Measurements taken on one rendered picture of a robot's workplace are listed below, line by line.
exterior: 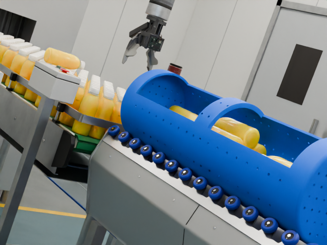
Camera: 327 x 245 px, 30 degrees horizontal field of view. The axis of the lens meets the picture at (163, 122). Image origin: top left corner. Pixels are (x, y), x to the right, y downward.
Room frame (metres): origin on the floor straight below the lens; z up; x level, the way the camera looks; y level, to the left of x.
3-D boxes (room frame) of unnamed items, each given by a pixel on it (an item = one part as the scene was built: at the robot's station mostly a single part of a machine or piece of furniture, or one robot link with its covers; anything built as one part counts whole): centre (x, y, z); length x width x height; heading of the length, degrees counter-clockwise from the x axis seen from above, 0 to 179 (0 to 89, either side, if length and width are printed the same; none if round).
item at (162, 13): (2.33, 0.16, 1.42); 0.10 x 0.09 x 0.05; 128
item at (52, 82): (2.25, 0.43, 1.05); 0.20 x 0.10 x 0.10; 38
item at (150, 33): (2.32, 0.16, 1.34); 0.09 x 0.08 x 0.12; 38
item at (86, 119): (2.34, 0.13, 0.96); 0.40 x 0.01 x 0.03; 128
